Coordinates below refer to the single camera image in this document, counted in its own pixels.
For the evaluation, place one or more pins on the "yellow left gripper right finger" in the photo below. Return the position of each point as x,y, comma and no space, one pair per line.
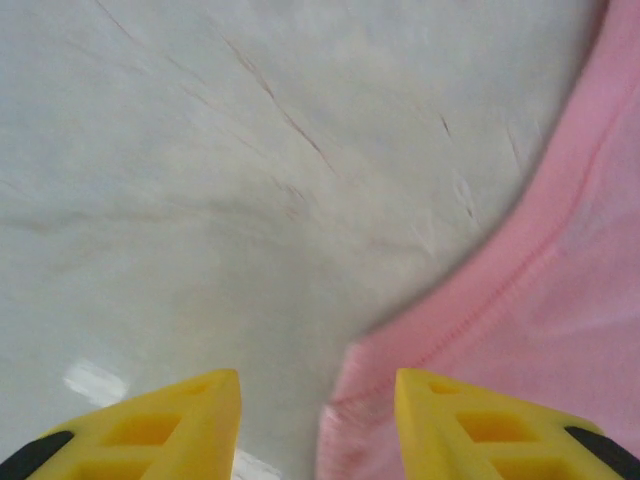
460,440

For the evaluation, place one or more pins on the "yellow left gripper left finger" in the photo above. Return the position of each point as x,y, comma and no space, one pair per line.
165,440

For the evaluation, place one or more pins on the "pink t-shirt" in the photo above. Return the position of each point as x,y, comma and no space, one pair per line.
550,300

